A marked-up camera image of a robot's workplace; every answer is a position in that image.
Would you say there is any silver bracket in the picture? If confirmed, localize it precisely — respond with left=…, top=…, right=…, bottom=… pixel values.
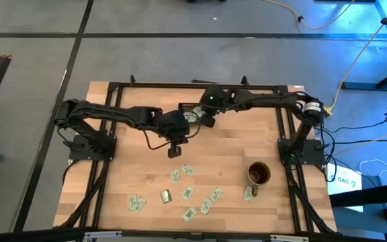
left=269, top=235, right=310, bottom=242
left=84, top=231, right=122, bottom=241

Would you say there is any black rig crossbar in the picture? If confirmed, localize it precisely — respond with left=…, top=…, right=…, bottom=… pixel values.
left=0, top=227, right=387, bottom=242

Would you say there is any brown glazed ceramic mug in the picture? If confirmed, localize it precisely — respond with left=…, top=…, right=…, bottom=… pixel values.
left=246, top=161, right=272, bottom=198

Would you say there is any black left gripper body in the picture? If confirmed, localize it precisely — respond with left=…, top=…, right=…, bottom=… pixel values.
left=153, top=109, right=191, bottom=143

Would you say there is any tan extension cable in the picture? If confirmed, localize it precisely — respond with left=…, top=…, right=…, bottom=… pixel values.
left=330, top=0, right=387, bottom=110

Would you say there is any black floor cable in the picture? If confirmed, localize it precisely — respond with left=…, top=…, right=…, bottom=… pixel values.
left=327, top=117, right=387, bottom=134
left=331, top=137, right=387, bottom=145

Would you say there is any white printed box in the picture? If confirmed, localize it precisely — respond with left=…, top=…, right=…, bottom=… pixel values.
left=327, top=163, right=363, bottom=196

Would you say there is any black beam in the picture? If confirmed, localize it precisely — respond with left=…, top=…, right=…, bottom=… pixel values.
left=329, top=183, right=387, bottom=208

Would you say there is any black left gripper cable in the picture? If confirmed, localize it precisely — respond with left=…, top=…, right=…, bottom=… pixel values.
left=142, top=112, right=202, bottom=151

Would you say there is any white cable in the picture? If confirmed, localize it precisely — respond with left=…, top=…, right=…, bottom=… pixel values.
left=359, top=159, right=387, bottom=183

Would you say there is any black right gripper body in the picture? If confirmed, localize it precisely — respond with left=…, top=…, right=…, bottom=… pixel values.
left=200, top=83, right=232, bottom=117

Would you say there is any black slotted plastic basket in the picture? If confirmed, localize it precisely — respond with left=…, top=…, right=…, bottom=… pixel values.
left=177, top=102, right=204, bottom=127

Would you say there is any yellow extension cable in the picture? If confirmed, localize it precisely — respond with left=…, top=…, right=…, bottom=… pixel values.
left=263, top=0, right=357, bottom=31

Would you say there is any dark green sweetener packet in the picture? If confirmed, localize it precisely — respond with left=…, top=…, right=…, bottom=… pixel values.
left=159, top=189, right=173, bottom=204

